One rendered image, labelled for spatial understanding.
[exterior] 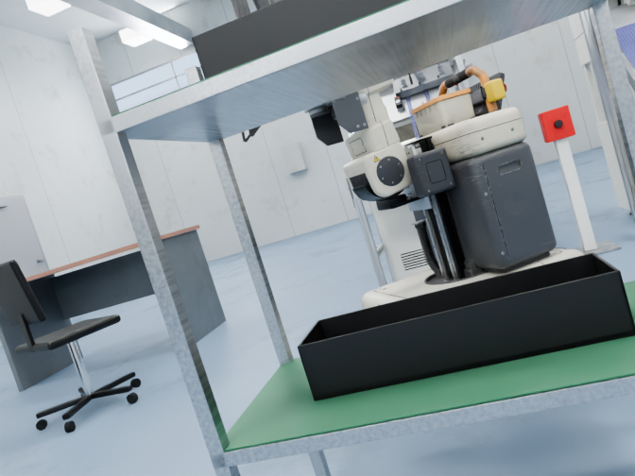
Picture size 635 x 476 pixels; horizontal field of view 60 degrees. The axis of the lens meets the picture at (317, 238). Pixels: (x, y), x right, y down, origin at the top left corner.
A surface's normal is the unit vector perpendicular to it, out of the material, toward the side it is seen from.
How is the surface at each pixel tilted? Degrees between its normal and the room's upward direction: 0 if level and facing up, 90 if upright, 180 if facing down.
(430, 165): 90
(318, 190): 90
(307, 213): 90
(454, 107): 92
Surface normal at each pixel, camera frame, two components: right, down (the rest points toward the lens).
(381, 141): 0.28, -0.01
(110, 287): -0.23, 0.15
